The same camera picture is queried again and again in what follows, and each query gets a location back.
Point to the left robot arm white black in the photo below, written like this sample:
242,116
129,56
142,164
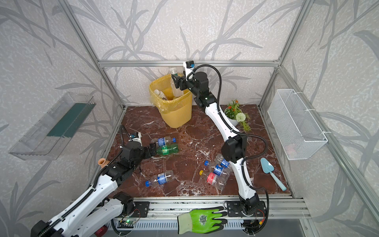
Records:
91,210

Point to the white wire mesh basket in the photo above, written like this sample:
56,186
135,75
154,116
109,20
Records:
296,128

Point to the blue label bottle front left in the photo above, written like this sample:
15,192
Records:
160,179

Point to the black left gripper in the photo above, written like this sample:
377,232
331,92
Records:
151,149

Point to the white flower pot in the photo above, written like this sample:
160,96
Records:
231,116

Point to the green soda bottle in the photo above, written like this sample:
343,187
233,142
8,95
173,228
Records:
168,150

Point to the small terracotta vase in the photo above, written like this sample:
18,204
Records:
103,162

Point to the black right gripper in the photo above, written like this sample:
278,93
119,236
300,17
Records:
181,82

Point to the artificial green flowering plant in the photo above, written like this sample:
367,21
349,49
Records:
240,116

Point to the teal garden trowel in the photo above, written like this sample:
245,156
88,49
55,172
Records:
269,169

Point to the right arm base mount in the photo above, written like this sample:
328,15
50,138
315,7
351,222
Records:
238,209

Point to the aluminium rail base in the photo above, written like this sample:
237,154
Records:
162,213

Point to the red spray bottle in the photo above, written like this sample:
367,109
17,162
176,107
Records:
101,231

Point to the clear wall shelf green mat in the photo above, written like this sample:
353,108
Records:
47,139

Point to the left circuit board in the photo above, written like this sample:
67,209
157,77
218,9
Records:
126,224

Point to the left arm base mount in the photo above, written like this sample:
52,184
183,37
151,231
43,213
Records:
132,208

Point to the yellow plastic bin liner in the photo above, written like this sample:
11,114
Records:
173,103

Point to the orange white tea bottle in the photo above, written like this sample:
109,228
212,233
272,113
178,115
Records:
160,94

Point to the clear bottle blue label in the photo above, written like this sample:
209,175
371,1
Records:
164,141

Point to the blue label bottle upper right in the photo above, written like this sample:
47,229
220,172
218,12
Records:
220,160

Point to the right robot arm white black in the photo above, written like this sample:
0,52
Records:
234,148

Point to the blue label bottle middle right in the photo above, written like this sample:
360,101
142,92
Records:
218,169

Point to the pink label bottle yellow cap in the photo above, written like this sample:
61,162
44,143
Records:
213,179

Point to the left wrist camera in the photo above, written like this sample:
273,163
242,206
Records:
135,136

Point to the green work glove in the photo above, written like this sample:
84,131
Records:
202,221

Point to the yellow ribbed trash bin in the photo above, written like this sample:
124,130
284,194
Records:
175,111

